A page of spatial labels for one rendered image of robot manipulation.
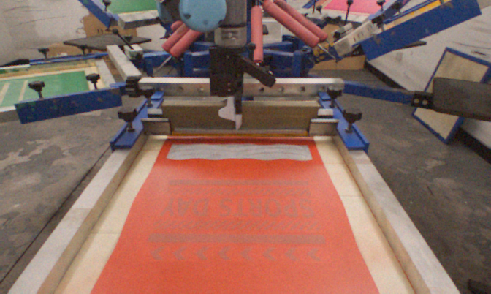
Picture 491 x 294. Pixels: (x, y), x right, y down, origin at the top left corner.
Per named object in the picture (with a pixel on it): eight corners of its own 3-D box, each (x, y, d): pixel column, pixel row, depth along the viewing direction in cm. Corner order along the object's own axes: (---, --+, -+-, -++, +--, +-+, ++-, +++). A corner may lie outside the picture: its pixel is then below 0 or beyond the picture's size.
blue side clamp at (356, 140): (364, 167, 70) (370, 142, 67) (343, 167, 70) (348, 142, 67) (331, 115, 97) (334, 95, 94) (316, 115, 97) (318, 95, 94)
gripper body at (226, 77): (213, 88, 77) (211, 42, 72) (245, 88, 77) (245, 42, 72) (210, 99, 71) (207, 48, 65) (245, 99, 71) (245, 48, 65)
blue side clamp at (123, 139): (135, 166, 71) (130, 141, 67) (115, 166, 71) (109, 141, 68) (166, 114, 97) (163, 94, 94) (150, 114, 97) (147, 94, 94)
